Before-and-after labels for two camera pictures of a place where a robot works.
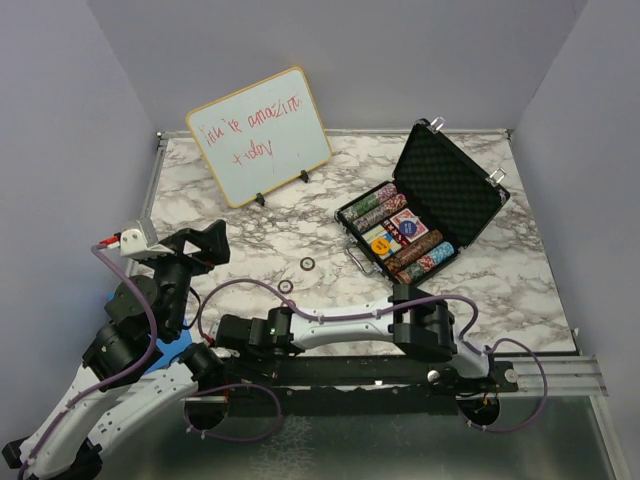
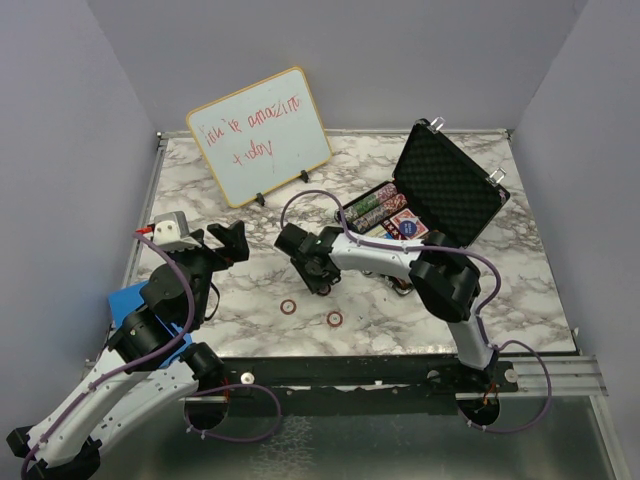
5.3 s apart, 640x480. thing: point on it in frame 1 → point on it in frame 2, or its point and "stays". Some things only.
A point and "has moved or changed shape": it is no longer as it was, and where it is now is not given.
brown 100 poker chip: x=307 y=263 has moved or changed shape
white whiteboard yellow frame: x=262 y=136 stays
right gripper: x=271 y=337 → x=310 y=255
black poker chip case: x=440 y=197 stays
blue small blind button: x=407 y=228 stays
